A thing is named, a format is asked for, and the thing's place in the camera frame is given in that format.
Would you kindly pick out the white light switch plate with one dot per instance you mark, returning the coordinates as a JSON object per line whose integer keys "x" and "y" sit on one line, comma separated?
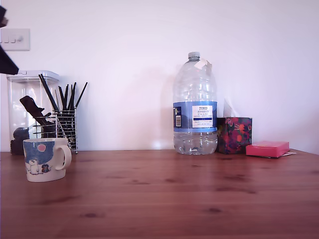
{"x": 16, "y": 40}

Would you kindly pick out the pink flat box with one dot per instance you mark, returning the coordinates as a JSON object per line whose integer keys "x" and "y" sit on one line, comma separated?
{"x": 267, "y": 150}

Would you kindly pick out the black kitchen utensil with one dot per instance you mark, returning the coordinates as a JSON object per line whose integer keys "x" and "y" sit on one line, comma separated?
{"x": 31, "y": 106}

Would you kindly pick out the dark round object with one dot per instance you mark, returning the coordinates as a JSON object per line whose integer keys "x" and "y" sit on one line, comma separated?
{"x": 19, "y": 135}

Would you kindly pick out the paper sheet under box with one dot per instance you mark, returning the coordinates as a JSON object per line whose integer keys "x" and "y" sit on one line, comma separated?
{"x": 290, "y": 153}

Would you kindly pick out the large clear water bottle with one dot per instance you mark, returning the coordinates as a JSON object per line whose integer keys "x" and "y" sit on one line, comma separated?
{"x": 195, "y": 87}

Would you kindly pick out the floral tissue box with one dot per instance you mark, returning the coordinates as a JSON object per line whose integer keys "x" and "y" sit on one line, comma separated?
{"x": 234, "y": 135}

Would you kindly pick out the white tissue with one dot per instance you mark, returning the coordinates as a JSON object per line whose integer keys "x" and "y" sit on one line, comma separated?
{"x": 228, "y": 110}

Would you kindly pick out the black chopstick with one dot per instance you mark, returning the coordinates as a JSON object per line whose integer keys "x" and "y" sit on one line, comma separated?
{"x": 81, "y": 95}
{"x": 74, "y": 96}
{"x": 50, "y": 91}
{"x": 47, "y": 91}
{"x": 61, "y": 98}
{"x": 70, "y": 97}
{"x": 66, "y": 97}

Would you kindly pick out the white mug with cartoon print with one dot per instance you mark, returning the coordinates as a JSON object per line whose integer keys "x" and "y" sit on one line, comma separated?
{"x": 38, "y": 155}

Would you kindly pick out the clear plastic storage container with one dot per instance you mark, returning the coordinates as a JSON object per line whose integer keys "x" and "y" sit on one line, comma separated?
{"x": 18, "y": 100}

